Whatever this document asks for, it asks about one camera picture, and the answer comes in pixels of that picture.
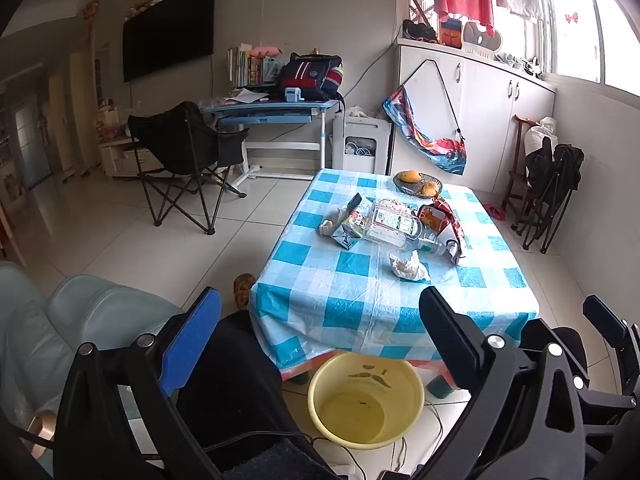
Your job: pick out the row of books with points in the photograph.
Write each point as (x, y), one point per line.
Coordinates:
(247, 67)

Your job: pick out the folded black chairs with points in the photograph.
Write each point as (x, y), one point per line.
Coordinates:
(552, 175)

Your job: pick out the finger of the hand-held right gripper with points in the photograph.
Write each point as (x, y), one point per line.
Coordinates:
(607, 322)
(610, 402)

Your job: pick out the pink plush toy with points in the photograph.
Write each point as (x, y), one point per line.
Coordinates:
(266, 51)

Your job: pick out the red hanging knot decoration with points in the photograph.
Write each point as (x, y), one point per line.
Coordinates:
(90, 17)

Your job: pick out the glass fruit bowl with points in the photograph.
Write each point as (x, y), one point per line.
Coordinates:
(415, 185)

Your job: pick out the brown slipper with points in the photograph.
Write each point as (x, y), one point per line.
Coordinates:
(245, 290)

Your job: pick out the yellow mango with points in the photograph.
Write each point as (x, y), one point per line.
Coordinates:
(409, 177)

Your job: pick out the pale blue sofa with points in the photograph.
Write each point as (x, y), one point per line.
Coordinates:
(60, 320)

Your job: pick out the white tissue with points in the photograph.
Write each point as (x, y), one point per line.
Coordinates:
(407, 266)

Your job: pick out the white floor appliance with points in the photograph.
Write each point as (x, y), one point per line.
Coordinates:
(360, 142)

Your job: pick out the window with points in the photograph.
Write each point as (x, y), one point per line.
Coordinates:
(575, 20)

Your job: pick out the wooden chair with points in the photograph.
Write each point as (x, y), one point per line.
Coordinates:
(515, 180)

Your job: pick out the small light blue device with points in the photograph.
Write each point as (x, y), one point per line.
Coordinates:
(292, 94)

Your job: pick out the brown tape roll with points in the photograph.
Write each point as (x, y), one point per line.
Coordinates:
(42, 422)

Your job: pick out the milk carton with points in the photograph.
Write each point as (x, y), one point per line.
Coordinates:
(354, 222)

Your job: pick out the yellow plastic basin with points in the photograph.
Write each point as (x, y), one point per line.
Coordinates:
(367, 410)

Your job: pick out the person's left leg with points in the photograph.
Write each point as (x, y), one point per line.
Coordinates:
(235, 375)

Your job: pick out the dark blue backpack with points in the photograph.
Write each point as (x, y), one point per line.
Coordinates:
(310, 77)

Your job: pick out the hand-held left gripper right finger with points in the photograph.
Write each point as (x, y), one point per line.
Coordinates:
(450, 340)

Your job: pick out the red slipper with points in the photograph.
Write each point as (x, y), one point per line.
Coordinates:
(495, 211)

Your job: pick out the orange fruit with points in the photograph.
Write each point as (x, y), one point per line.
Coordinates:
(430, 189)

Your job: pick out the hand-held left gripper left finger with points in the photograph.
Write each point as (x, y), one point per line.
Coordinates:
(192, 340)

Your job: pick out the white cabinet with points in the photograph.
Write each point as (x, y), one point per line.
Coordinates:
(490, 110)

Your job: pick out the black bag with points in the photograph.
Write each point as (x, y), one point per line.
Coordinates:
(419, 31)

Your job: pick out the red snack bag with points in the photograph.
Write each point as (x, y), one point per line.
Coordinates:
(440, 217)

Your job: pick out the white television stand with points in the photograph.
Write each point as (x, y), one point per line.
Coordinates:
(122, 157)

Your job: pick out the colourful printed hanging bag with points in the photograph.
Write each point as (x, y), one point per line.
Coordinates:
(430, 145)

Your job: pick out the blue checkered tablecloth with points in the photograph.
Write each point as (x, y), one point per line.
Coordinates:
(350, 280)

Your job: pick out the clear plastic bottle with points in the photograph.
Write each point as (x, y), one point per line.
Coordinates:
(434, 247)

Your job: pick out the blue study desk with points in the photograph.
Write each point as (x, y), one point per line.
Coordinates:
(270, 110)

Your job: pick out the dark green table foot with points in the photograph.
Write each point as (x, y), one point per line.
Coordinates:
(441, 386)

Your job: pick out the black folding camping chair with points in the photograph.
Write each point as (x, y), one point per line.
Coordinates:
(180, 140)

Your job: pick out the black wall television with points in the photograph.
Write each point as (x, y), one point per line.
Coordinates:
(170, 30)

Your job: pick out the white stuffed bag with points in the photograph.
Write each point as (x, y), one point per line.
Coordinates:
(545, 130)

